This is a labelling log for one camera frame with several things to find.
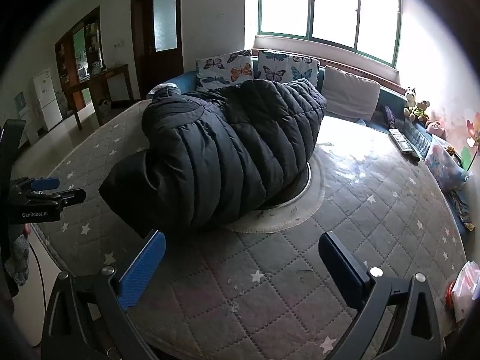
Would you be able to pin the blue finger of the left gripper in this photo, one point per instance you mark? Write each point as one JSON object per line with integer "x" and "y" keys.
{"x": 71, "y": 197}
{"x": 43, "y": 184}

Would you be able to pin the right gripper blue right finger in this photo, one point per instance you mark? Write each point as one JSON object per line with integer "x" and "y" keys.
{"x": 348, "y": 273}

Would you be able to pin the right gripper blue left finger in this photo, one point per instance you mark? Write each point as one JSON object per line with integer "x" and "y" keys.
{"x": 135, "y": 273}

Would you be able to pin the black puffer jacket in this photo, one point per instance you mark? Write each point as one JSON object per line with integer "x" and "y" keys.
{"x": 215, "y": 156}

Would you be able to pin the grey gloved left hand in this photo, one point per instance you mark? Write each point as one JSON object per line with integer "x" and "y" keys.
{"x": 15, "y": 254}

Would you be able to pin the white small refrigerator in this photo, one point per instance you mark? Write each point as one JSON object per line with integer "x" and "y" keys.
{"x": 47, "y": 99}

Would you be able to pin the grey star quilted mattress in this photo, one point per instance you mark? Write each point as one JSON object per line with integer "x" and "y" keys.
{"x": 219, "y": 294}

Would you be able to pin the wooden side table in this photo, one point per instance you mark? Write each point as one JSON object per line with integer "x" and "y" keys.
{"x": 99, "y": 90}

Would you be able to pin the wooden display cabinet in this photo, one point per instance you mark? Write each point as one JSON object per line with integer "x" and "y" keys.
{"x": 78, "y": 56}

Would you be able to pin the purple plush toy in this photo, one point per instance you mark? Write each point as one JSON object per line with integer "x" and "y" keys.
{"x": 389, "y": 117}

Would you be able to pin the colourful paper pinwheel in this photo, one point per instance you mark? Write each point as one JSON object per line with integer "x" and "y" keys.
{"x": 471, "y": 150}

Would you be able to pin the pink plush pig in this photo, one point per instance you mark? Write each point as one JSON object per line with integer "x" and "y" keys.
{"x": 434, "y": 128}

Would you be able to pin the stuffed toy animals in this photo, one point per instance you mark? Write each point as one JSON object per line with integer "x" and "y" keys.
{"x": 415, "y": 111}

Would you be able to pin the plain white pillow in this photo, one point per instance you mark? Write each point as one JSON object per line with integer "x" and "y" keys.
{"x": 349, "y": 96}

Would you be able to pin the dark wooden door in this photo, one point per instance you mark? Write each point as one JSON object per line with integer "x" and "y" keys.
{"x": 157, "y": 42}

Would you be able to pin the left butterfly pillow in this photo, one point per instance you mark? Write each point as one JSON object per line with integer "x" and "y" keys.
{"x": 224, "y": 70}

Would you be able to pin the butterfly pillow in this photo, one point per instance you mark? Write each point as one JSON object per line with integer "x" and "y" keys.
{"x": 224, "y": 70}
{"x": 283, "y": 68}

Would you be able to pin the right butterfly pillow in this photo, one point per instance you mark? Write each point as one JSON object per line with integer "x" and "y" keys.
{"x": 283, "y": 68}

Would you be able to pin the green framed window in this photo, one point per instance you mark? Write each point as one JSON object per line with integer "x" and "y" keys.
{"x": 367, "y": 27}

